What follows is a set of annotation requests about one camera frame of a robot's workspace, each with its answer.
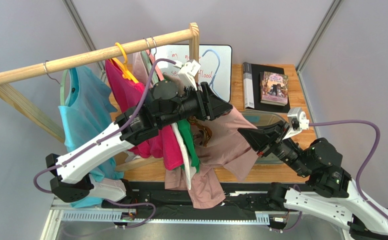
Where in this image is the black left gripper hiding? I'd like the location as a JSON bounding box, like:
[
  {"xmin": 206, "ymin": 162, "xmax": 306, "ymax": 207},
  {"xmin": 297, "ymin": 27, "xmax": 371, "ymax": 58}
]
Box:
[{"xmin": 157, "ymin": 81, "xmax": 233, "ymax": 129}]

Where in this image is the light blue wire hanger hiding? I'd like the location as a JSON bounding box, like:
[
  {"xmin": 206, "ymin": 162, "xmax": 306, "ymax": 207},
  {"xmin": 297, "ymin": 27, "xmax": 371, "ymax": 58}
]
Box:
[{"xmin": 200, "ymin": 48, "xmax": 221, "ymax": 96}]

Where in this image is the green t shirt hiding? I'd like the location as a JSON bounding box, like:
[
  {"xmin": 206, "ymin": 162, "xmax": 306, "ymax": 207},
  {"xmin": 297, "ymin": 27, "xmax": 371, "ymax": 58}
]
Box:
[{"xmin": 177, "ymin": 119, "xmax": 200, "ymax": 173}]

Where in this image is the dusty pink t shirt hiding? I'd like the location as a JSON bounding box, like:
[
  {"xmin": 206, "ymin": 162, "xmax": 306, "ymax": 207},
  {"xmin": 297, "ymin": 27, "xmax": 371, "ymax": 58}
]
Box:
[{"xmin": 132, "ymin": 51, "xmax": 259, "ymax": 210}]

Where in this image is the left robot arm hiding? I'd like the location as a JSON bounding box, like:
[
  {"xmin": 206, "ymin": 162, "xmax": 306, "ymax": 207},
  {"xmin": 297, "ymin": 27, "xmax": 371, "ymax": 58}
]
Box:
[{"xmin": 46, "ymin": 80, "xmax": 233, "ymax": 203}]

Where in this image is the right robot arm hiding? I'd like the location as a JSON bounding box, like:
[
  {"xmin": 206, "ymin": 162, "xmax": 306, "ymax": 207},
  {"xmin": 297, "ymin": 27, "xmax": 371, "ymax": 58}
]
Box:
[{"xmin": 238, "ymin": 120, "xmax": 388, "ymax": 240}]

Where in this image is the white t shirt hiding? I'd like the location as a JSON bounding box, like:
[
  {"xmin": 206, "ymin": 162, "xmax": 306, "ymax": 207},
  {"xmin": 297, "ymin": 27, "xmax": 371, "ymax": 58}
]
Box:
[{"xmin": 170, "ymin": 123, "xmax": 196, "ymax": 190}]

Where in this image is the pale green hanger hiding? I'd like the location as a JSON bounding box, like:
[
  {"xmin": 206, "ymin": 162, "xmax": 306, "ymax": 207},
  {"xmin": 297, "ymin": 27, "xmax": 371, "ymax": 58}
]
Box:
[{"xmin": 141, "ymin": 49, "xmax": 152, "ymax": 70}]

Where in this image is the magenta t shirt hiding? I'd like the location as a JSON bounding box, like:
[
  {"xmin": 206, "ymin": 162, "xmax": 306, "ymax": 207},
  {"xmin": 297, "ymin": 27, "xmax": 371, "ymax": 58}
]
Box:
[{"xmin": 104, "ymin": 58, "xmax": 185, "ymax": 171}]

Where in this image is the yellow plastic hanger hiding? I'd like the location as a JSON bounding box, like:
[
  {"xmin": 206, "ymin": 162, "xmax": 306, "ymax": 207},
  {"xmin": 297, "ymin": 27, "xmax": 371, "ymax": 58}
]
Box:
[{"xmin": 112, "ymin": 42, "xmax": 139, "ymax": 84}]

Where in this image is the light blue t shirt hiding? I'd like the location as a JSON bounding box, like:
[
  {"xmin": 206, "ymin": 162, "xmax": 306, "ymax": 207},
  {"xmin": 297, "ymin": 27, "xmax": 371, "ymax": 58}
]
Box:
[{"xmin": 58, "ymin": 65, "xmax": 125, "ymax": 209}]

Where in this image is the sage green hanger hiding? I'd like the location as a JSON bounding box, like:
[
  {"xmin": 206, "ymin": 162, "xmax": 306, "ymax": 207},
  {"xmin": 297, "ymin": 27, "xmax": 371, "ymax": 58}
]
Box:
[{"xmin": 43, "ymin": 60, "xmax": 69, "ymax": 106}]

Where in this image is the clear blue plastic tub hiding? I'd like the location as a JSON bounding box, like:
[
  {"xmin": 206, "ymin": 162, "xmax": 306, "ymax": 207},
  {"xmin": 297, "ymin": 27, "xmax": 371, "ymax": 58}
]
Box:
[{"xmin": 241, "ymin": 111, "xmax": 286, "ymax": 165}]

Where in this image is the white board with red writing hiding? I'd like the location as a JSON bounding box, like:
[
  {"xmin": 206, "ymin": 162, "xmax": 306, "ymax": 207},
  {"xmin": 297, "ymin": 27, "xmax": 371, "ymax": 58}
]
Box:
[{"xmin": 153, "ymin": 44, "xmax": 232, "ymax": 102}]

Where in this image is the illustrated paperback book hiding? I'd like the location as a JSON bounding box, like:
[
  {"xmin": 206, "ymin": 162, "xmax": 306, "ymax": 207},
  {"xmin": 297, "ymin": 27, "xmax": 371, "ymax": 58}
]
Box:
[{"xmin": 260, "ymin": 71, "xmax": 289, "ymax": 106}]

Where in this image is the black binder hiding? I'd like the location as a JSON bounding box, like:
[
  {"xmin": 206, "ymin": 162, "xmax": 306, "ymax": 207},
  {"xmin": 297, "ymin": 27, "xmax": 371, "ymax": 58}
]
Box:
[{"xmin": 242, "ymin": 62, "xmax": 290, "ymax": 113}]

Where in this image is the wooden clothes rack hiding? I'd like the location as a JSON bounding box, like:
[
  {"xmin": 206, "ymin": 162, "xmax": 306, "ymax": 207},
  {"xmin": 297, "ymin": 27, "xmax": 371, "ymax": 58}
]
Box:
[{"xmin": 0, "ymin": 22, "xmax": 201, "ymax": 173}]

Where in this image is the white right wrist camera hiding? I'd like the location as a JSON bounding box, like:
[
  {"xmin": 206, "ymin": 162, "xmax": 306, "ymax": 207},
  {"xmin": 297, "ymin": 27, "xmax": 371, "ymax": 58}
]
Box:
[{"xmin": 283, "ymin": 107, "xmax": 310, "ymax": 140}]

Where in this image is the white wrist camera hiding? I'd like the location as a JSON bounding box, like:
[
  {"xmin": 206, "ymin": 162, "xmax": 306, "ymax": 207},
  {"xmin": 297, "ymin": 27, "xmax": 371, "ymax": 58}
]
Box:
[
  {"xmin": 283, "ymin": 107, "xmax": 310, "ymax": 140},
  {"xmin": 173, "ymin": 59, "xmax": 201, "ymax": 90}
]

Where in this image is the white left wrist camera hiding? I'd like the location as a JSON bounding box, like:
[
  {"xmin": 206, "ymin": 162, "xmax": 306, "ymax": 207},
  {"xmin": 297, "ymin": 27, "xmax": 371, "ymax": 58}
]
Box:
[{"xmin": 173, "ymin": 59, "xmax": 201, "ymax": 90}]

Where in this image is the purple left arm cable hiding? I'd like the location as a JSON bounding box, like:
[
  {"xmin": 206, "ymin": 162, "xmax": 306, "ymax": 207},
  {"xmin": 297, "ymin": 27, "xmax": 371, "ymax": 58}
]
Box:
[{"xmin": 33, "ymin": 58, "xmax": 181, "ymax": 195}]

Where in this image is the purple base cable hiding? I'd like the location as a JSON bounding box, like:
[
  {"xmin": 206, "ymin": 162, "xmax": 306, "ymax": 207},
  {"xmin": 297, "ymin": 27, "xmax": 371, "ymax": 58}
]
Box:
[{"xmin": 60, "ymin": 198, "xmax": 157, "ymax": 238}]

